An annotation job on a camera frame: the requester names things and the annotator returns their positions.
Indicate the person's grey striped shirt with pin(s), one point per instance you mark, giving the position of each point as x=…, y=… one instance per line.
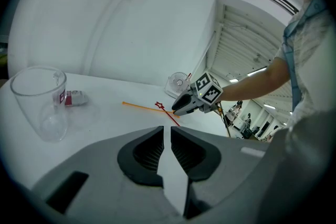
x=312, y=60

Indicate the orange star wand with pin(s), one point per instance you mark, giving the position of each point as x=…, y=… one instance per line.
x=141, y=106

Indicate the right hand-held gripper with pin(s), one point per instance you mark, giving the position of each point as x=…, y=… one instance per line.
x=210, y=91

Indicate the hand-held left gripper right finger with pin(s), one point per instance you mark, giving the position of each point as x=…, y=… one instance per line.
x=231, y=165

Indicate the ceiling strip light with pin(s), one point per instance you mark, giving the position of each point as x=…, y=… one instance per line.
x=256, y=71

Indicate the person's right forearm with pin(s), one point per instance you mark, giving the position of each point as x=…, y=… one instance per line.
x=257, y=84

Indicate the red star wand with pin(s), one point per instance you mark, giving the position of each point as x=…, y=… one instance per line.
x=170, y=117

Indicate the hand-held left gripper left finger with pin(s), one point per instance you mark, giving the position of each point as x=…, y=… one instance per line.
x=105, y=165

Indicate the small white desk fan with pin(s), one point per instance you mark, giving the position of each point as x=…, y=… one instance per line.
x=178, y=82

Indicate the clear plastic cup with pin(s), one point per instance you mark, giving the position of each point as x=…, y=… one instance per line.
x=39, y=126

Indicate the small red label packet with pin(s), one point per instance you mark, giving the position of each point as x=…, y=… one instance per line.
x=77, y=98

